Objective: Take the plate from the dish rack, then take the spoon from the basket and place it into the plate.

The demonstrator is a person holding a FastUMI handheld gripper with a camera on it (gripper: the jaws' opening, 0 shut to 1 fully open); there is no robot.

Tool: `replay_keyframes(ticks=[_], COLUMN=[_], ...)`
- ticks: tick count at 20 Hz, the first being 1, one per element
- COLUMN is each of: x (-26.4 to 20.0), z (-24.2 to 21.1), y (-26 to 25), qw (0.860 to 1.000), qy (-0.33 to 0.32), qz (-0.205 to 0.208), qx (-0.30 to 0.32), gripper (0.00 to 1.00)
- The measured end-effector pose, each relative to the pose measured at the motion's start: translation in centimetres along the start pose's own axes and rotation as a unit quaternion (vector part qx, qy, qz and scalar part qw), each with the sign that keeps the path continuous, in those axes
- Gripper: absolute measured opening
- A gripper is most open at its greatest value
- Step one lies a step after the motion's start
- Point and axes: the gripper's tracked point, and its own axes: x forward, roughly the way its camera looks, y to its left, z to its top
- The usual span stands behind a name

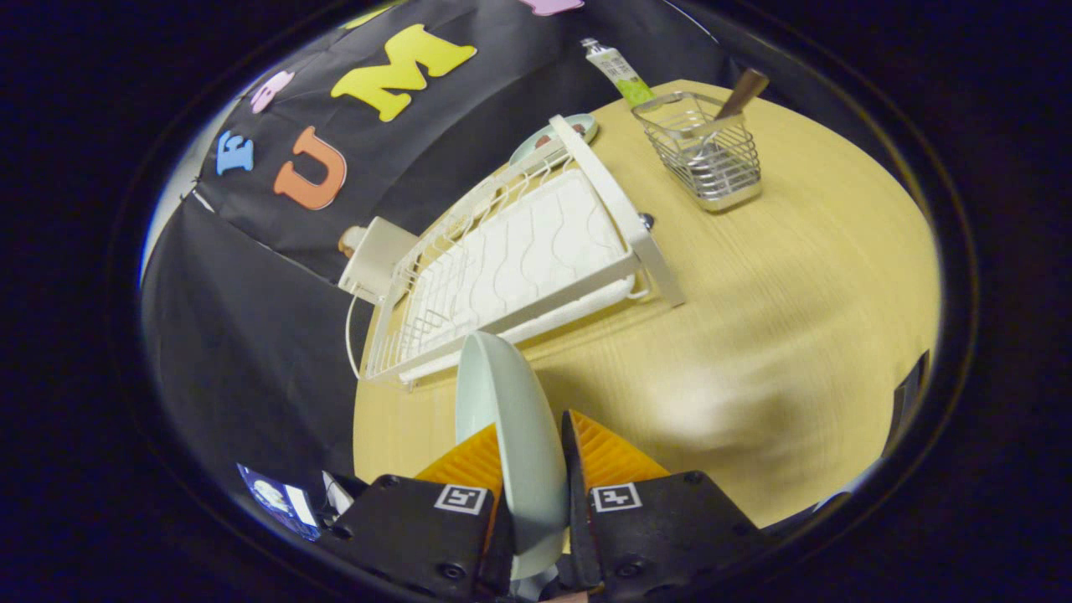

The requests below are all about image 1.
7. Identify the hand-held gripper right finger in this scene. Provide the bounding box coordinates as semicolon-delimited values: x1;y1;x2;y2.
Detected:
559;409;765;600

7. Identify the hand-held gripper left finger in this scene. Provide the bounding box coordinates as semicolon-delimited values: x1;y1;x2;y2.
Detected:
322;423;516;600

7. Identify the pale green plate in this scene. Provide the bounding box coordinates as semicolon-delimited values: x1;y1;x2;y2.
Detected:
455;331;570;580

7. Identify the white wire dish rack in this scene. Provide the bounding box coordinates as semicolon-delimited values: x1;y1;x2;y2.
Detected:
360;115;686;390

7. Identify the metal wire basket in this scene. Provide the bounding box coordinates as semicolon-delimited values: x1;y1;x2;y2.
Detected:
631;90;765;212

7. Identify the wooden handled spoon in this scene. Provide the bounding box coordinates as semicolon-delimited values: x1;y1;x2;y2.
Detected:
687;69;770;164

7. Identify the small plate with patties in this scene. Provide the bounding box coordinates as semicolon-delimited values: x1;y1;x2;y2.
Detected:
509;113;600;168

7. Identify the computer monitor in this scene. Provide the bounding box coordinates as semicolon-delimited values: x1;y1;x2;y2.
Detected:
237;463;321;541

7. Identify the white drain tray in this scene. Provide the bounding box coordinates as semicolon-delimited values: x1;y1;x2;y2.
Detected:
400;170;637;384

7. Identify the white toaster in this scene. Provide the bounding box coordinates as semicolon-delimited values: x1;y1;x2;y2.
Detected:
338;216;420;304

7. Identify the green drink bottle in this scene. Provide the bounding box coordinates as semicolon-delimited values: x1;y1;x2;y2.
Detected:
582;38;658;108

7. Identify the white toaster cable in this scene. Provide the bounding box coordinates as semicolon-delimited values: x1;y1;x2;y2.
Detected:
344;290;374;379

